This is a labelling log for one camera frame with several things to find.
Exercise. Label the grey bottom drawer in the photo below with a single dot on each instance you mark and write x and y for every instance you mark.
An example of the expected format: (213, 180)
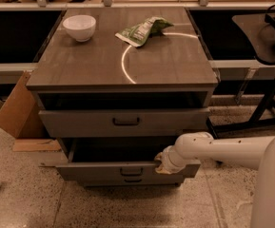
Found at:
(160, 180)

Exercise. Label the grey top drawer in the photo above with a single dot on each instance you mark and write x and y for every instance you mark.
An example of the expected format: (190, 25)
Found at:
(123, 123)

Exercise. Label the brown cardboard box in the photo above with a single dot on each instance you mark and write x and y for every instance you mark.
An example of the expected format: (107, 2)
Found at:
(19, 118)

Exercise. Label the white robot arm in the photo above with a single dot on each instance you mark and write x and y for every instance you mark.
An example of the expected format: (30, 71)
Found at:
(256, 153)

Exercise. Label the grey drawer cabinet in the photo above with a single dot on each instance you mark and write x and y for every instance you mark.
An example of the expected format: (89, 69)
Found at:
(170, 71)

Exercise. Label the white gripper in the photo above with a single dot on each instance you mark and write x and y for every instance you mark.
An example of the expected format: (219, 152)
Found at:
(166, 160)

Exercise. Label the green snack bag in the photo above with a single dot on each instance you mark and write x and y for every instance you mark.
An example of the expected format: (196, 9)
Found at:
(137, 35)

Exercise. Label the white ceramic bowl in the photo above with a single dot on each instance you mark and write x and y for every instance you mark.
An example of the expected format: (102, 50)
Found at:
(80, 27)

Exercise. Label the grey drawer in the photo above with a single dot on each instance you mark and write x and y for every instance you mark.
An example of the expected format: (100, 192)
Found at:
(123, 123)
(160, 180)
(118, 157)

